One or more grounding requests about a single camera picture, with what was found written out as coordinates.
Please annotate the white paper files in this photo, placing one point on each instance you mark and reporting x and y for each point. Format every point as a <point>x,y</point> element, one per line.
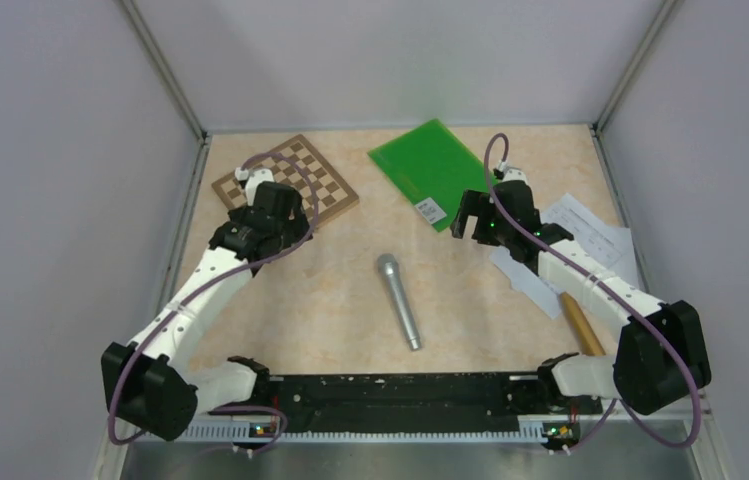
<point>609,245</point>

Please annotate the wooden rolling pin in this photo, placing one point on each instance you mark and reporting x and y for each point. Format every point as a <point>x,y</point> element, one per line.
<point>588,341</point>

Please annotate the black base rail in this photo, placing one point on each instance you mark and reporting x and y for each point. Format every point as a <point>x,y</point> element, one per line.
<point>412,403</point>

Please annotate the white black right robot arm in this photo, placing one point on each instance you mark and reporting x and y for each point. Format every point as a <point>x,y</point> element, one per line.
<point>661,355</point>

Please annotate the white slotted cable duct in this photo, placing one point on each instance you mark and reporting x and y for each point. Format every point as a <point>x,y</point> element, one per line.
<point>232,431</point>

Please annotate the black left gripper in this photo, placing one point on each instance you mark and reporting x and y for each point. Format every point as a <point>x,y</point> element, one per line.
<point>297,225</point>

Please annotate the wooden chessboard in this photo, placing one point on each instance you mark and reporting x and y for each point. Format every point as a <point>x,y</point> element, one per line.
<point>334,195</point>

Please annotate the silver microphone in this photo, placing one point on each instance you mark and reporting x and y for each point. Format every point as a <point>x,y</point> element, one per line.
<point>389,270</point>

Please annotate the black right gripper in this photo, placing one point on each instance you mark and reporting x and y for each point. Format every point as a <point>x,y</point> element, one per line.
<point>476,204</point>

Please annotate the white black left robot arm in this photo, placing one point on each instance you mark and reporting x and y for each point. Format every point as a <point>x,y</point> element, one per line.
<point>146,380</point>

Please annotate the green plastic folder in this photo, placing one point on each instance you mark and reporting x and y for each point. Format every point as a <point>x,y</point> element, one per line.
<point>432,168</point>

